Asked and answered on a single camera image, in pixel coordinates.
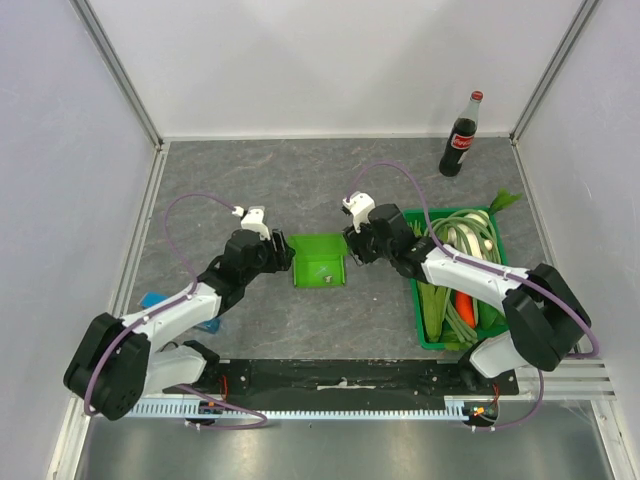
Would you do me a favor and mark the cola glass bottle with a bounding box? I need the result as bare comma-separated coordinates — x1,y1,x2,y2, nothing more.
439,90,484,177

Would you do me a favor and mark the green long beans bundle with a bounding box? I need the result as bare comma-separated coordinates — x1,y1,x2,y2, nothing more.
418,209,503,346

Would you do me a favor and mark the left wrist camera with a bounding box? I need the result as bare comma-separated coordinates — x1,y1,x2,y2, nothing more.
232,206,271,240

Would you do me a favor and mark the blue small box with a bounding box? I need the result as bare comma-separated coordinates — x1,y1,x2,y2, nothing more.
139,292,221,335

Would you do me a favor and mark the green plastic tray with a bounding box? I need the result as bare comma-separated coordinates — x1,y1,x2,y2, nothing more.
402,206,511,351

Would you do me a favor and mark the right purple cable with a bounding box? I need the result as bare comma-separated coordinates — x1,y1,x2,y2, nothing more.
349,162,600,431

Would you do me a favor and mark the grey cable duct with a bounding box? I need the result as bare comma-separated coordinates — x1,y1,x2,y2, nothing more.
125,397,469,421

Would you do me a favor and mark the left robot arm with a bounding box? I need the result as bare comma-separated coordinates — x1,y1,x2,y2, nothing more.
63,230,294,420

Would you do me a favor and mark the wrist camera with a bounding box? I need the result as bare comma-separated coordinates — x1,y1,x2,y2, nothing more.
342,191,375,233
232,206,271,240

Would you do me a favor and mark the orange carrot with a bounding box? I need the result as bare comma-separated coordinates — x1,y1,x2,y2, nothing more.
455,292,476,329

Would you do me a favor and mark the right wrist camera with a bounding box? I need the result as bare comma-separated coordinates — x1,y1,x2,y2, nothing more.
342,191,375,233

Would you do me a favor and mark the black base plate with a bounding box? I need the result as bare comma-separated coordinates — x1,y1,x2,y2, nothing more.
194,359,519,412

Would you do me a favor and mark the green paper box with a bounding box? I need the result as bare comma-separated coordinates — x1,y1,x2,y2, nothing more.
288,233,348,288

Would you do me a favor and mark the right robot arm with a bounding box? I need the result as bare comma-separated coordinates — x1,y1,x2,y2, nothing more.
342,193,590,394

